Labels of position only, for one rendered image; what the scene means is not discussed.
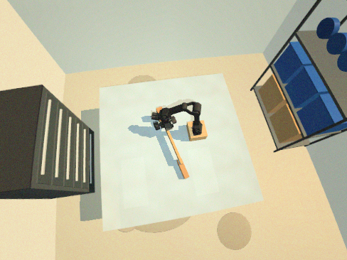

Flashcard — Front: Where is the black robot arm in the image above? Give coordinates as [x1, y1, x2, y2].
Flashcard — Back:
[151, 102, 203, 136]

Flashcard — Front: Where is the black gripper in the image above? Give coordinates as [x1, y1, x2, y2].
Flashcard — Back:
[154, 116, 177, 130]

